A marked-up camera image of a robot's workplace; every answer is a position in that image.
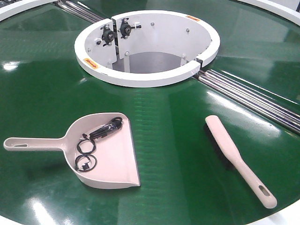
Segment pink dustpan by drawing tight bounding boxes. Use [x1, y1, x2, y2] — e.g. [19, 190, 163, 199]
[3, 112, 140, 189]

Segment pink hand broom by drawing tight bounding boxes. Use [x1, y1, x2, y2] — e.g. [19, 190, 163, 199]
[205, 115, 277, 209]

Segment black cable bundle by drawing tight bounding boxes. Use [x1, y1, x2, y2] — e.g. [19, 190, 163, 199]
[75, 117, 124, 173]

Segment steel conveyor rollers left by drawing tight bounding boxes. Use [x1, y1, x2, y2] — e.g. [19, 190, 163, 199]
[54, 0, 104, 23]

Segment steel conveyor rollers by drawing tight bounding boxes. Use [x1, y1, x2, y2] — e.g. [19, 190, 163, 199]
[54, 0, 104, 23]
[193, 70, 300, 134]

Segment steel conveyor rollers right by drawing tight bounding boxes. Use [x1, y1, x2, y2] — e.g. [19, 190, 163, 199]
[193, 70, 300, 134]

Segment white outer conveyor rim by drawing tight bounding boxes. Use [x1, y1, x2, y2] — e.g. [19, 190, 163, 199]
[0, 0, 300, 26]

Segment white inner ring housing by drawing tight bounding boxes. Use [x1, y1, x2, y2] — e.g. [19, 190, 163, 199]
[74, 10, 220, 88]

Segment black bearing mount right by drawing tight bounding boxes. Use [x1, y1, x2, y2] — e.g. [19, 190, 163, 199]
[120, 18, 132, 39]

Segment black bearing mount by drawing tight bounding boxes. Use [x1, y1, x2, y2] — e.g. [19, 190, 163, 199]
[101, 24, 114, 46]
[120, 18, 132, 39]

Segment black bearing mount left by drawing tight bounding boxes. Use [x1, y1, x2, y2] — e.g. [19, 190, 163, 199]
[101, 24, 114, 46]

